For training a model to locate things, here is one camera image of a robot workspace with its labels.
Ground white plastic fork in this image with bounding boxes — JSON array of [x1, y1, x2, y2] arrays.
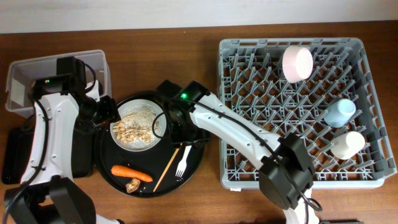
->
[[175, 146, 192, 178]]

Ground pink bowl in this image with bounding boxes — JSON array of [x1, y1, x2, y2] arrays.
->
[[282, 46, 313, 83]]

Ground brown food scrap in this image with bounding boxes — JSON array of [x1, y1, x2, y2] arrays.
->
[[125, 178, 141, 193]]

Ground round black serving tray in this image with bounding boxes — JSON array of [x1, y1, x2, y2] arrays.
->
[[95, 90, 206, 198]]

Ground cream white cup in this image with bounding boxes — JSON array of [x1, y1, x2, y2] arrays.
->
[[331, 131, 366, 160]]

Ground light blue cup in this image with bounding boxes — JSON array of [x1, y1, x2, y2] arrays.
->
[[324, 99, 356, 128]]

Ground food scraps on plate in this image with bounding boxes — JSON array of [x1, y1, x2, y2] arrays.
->
[[111, 112, 155, 145]]

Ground grey round plate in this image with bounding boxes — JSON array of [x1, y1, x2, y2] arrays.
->
[[109, 99, 167, 152]]

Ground black rectangular tray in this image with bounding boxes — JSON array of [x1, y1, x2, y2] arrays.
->
[[2, 128, 94, 185]]

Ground orange carrot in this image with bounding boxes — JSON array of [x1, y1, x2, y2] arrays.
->
[[111, 165, 153, 182]]

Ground wooden chopstick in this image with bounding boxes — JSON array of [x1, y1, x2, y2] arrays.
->
[[152, 148, 180, 193]]

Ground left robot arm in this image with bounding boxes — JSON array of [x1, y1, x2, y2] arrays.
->
[[2, 56, 121, 223]]

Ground grey plastic dishwasher rack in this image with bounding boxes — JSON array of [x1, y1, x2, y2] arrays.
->
[[217, 37, 397, 189]]

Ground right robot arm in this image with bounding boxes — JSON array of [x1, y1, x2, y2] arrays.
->
[[156, 80, 322, 223]]

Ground clear plastic waste bin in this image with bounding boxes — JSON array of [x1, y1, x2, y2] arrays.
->
[[5, 50, 112, 118]]

